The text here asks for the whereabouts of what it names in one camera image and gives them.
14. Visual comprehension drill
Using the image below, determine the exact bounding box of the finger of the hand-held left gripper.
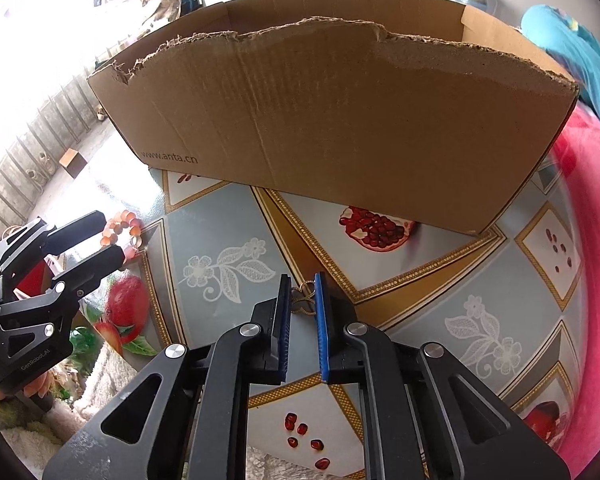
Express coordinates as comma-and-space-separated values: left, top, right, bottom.
0, 244, 128, 336
0, 210, 108, 297

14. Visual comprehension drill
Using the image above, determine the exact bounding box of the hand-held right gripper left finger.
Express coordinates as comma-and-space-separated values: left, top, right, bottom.
42, 274, 295, 480

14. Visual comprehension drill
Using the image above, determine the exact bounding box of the orange pink bead bracelet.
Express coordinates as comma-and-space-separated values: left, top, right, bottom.
100, 210, 147, 261

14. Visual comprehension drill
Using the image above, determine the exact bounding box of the grey slatted railing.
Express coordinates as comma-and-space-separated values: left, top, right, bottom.
0, 45, 131, 231

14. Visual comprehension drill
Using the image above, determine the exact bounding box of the blue blanket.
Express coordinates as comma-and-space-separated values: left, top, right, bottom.
521, 4, 600, 141

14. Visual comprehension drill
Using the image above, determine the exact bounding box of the fruit print tablecloth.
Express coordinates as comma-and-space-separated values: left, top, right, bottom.
70, 157, 588, 480

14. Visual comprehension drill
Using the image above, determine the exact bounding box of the small brown floor carton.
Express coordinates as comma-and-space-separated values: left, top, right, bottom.
60, 149, 88, 178

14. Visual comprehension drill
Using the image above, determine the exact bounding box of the brown cardboard box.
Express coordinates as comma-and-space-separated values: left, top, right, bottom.
86, 0, 580, 236

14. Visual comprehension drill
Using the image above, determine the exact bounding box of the fluffy green white garment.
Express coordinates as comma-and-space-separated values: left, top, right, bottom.
0, 345, 151, 461

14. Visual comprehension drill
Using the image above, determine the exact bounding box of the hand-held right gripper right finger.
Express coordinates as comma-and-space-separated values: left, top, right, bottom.
314, 272, 566, 480

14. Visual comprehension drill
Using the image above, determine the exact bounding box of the gold earring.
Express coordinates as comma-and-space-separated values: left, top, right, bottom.
291, 281, 319, 317

